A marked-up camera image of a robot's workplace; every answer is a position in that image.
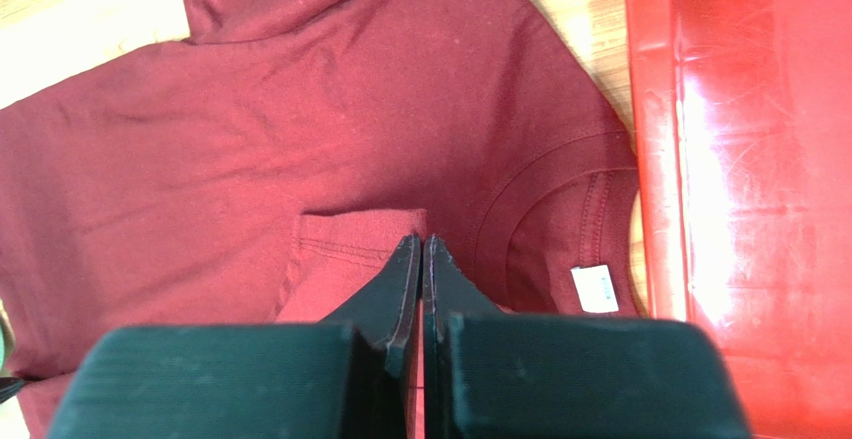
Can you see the dark red t shirt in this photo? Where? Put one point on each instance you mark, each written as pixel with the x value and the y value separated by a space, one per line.
pixel 264 169

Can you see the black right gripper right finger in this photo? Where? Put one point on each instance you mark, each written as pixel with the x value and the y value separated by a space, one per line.
pixel 492 374

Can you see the red plastic tray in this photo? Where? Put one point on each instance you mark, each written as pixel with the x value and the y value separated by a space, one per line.
pixel 742 111

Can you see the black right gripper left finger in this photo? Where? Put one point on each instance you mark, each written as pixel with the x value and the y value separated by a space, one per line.
pixel 350 375

